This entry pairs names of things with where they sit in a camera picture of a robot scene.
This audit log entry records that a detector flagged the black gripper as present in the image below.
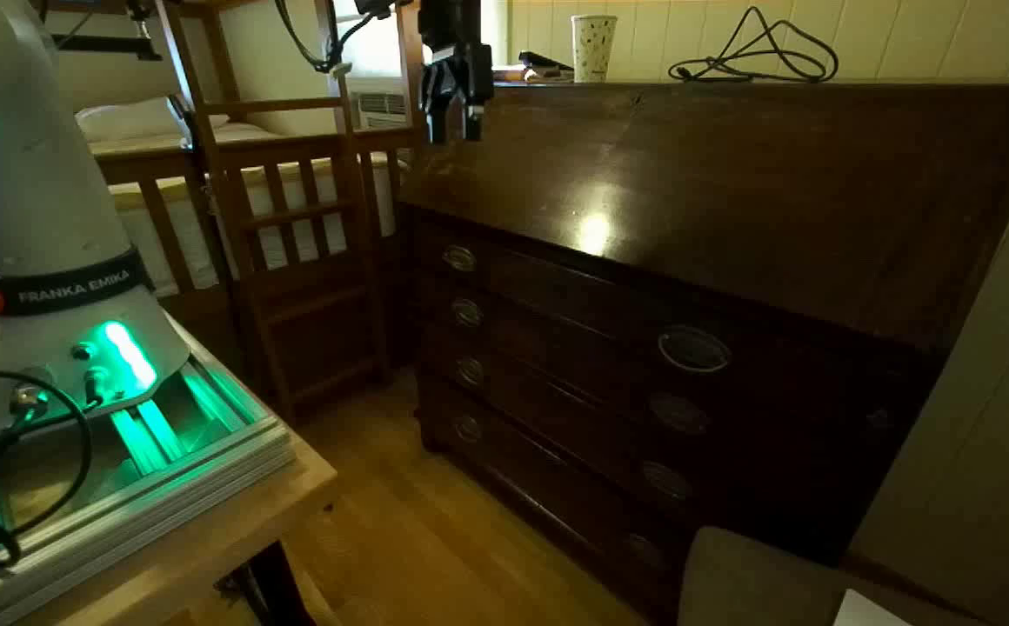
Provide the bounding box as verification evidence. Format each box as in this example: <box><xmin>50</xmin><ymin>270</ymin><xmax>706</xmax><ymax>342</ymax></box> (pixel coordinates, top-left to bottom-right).
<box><xmin>415</xmin><ymin>0</ymin><xmax>498</xmax><ymax>148</ymax></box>

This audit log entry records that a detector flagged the white dotted paper cup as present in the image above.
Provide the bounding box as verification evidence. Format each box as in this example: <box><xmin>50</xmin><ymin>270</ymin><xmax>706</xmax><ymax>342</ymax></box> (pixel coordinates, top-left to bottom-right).
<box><xmin>569</xmin><ymin>10</ymin><xmax>620</xmax><ymax>85</ymax></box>

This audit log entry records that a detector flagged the wooden slatted chair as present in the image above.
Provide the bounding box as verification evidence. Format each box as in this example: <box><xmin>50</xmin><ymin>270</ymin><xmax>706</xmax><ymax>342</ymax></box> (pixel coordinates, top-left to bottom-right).
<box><xmin>156</xmin><ymin>0</ymin><xmax>396</xmax><ymax>424</ymax></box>

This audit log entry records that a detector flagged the dark wooden secretary desk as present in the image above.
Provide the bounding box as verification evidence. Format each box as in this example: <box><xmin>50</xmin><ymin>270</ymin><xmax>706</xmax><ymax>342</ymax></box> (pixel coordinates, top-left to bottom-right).
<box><xmin>394</xmin><ymin>81</ymin><xmax>1009</xmax><ymax>621</ymax></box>

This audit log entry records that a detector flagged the white mattress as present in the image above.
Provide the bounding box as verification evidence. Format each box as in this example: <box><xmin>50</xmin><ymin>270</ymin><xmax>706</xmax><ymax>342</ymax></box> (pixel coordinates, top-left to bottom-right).
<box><xmin>107</xmin><ymin>148</ymin><xmax>405</xmax><ymax>298</ymax></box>

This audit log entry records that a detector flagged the white pillow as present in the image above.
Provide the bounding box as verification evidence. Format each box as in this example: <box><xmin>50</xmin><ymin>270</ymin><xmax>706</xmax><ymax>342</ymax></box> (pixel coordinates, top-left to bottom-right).
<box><xmin>72</xmin><ymin>94</ymin><xmax>199</xmax><ymax>155</ymax></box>

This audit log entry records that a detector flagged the light wooden robot table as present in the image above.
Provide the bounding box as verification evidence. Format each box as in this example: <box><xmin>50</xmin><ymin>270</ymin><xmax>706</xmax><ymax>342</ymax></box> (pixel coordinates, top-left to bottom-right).
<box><xmin>12</xmin><ymin>429</ymin><xmax>343</xmax><ymax>626</ymax></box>

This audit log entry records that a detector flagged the white sheet of paper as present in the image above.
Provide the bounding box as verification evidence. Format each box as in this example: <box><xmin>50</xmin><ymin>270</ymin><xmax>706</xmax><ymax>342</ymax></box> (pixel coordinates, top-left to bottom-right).
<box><xmin>832</xmin><ymin>587</ymin><xmax>914</xmax><ymax>626</ymax></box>

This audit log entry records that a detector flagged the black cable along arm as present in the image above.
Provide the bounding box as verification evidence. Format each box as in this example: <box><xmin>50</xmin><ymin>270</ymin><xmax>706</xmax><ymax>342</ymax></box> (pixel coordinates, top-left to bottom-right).
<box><xmin>272</xmin><ymin>0</ymin><xmax>396</xmax><ymax>75</ymax></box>

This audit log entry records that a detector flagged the wooden bed frame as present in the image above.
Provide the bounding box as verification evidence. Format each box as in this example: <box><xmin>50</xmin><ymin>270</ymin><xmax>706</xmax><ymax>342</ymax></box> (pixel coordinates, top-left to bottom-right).
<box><xmin>33</xmin><ymin>0</ymin><xmax>430</xmax><ymax>361</ymax></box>

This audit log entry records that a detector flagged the black coiled cable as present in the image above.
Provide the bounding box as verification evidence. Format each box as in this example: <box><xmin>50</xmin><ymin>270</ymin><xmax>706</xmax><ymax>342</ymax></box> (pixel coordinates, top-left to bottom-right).
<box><xmin>666</xmin><ymin>2</ymin><xmax>841</xmax><ymax>85</ymax></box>

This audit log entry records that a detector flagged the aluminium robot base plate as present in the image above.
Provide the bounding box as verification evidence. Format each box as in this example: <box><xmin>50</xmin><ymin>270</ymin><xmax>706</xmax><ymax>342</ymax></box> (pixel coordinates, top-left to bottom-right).
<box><xmin>0</xmin><ymin>334</ymin><xmax>300</xmax><ymax>626</ymax></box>

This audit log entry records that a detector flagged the black looped base cable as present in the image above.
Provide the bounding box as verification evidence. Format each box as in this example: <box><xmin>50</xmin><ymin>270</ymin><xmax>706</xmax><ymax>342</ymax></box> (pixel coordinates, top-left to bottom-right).
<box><xmin>0</xmin><ymin>369</ymin><xmax>97</xmax><ymax>573</ymax></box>

